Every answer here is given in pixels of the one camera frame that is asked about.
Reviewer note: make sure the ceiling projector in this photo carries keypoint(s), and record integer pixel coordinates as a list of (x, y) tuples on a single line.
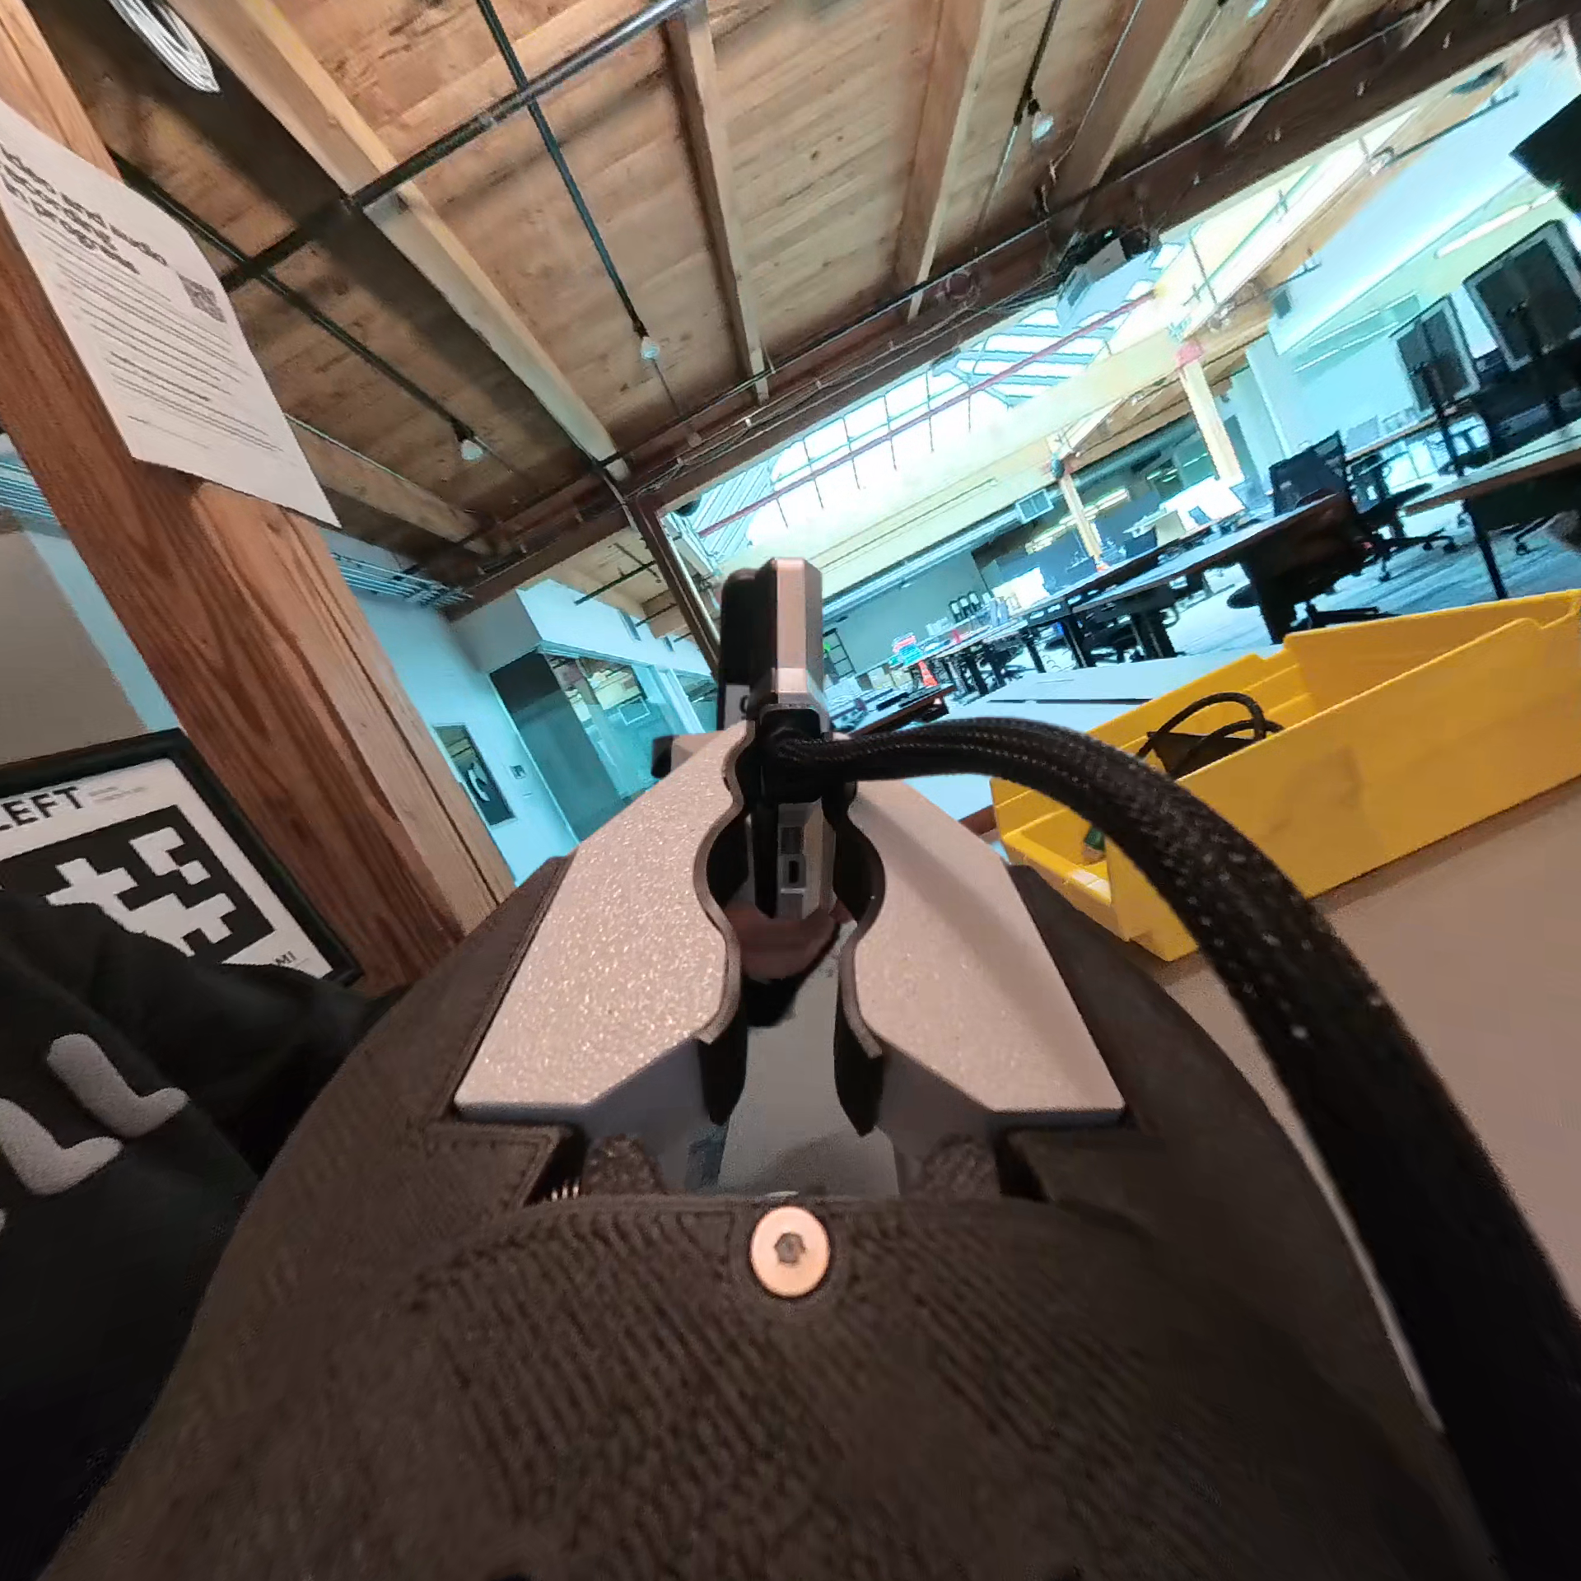
[(1106, 266)]

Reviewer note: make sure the large black monitor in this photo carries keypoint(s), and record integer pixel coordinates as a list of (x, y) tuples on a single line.
[(1526, 291)]

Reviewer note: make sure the black monitor on stand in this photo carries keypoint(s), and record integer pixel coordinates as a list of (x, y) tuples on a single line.
[(1440, 347)]

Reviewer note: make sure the black office chair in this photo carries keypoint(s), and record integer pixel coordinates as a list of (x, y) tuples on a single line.
[(1317, 477)]

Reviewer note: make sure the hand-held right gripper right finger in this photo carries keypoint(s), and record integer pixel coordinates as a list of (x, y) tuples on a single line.
[(976, 989)]

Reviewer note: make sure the long brown desk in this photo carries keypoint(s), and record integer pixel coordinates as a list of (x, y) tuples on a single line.
[(1187, 556)]

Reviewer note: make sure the brown desk with black legs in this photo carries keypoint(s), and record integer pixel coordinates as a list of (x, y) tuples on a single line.
[(1508, 477)]

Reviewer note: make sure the yellow plastic bin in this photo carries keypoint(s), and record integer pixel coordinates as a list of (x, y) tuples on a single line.
[(1420, 742)]

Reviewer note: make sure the grey usb hub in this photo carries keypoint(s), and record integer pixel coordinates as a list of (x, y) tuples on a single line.
[(791, 619)]

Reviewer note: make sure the white paper notice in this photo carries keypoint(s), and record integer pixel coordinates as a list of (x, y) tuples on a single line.
[(136, 334)]

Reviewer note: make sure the wooden post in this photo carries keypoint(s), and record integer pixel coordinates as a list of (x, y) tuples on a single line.
[(248, 643)]

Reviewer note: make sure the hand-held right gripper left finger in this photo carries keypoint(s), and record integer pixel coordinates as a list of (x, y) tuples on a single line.
[(605, 964)]

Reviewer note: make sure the dark wall frame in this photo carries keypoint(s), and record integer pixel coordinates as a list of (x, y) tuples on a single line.
[(477, 778)]

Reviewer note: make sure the person in black sweatshirt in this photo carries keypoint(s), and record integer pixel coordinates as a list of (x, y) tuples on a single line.
[(100, 1297)]

